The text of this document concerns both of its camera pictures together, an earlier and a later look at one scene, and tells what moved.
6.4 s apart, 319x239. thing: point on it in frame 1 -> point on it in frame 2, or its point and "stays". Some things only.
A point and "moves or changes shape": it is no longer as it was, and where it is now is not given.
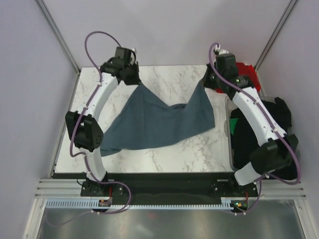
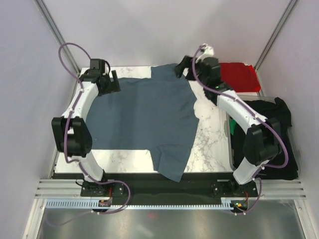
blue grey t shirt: x=143 y=119 moves or changes shape
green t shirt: x=233 y=122 stays
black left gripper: x=136 y=80 -> x=113 y=86
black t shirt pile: x=245 y=141 stays
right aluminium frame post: x=288 y=11 stays
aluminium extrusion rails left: x=60 y=188 stays
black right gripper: x=206 y=81 -> x=186 y=62
